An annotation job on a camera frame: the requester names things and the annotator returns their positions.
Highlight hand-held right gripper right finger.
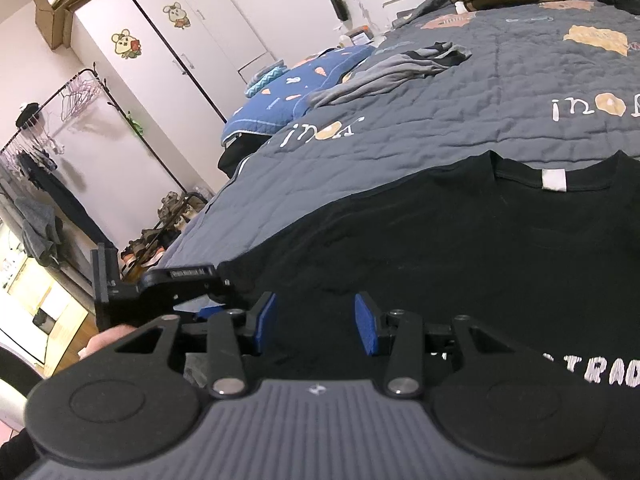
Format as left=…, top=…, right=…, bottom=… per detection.
left=354, top=291, right=521, bottom=401

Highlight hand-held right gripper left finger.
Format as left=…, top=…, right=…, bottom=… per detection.
left=114, top=291, right=279, bottom=401

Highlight black t-shirt white print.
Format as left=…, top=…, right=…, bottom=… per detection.
left=215, top=150, right=640, bottom=466

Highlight pink clothes hangers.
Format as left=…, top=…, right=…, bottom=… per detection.
left=0, top=77, right=104, bottom=161

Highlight black clothes rack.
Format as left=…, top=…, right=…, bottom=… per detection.
left=0, top=62, right=201, bottom=202

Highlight person's left hand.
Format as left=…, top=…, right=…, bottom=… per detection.
left=79, top=325, right=138, bottom=361

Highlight row of shoes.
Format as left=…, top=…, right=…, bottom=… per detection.
left=120, top=191, right=211, bottom=281

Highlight dark hanging garment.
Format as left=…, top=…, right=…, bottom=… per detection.
left=15, top=152, right=118, bottom=261

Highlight grey hanging garment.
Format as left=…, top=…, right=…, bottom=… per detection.
left=14, top=196, right=63, bottom=267

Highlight dark cloth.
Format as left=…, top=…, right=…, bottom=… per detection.
left=217, top=130, right=266, bottom=179

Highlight blue carrot print pillow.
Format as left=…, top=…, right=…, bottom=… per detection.
left=222, top=44, right=376, bottom=146

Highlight black cap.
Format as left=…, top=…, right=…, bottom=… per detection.
left=15, top=102, right=43, bottom=129

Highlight grey quilted bedspread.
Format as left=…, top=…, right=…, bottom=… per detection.
left=155, top=0, right=640, bottom=311

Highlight teal zigzag folded cloth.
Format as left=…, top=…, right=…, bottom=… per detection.
left=245, top=60, right=289, bottom=97

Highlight white wardrobe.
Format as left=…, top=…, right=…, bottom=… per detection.
left=70, top=0, right=273, bottom=126

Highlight grey and black garment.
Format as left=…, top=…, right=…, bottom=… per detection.
left=305, top=42, right=473, bottom=109

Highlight mouse sticker red card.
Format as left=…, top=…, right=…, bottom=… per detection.
left=111, top=31, right=143, bottom=60

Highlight mouse sticker orange trim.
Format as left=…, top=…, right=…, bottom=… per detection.
left=162, top=1, right=192, bottom=30

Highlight large cardboard box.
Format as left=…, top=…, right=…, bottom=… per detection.
left=24, top=0, right=146, bottom=51

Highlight dark grey pillow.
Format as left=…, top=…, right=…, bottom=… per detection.
left=392, top=0, right=458, bottom=28

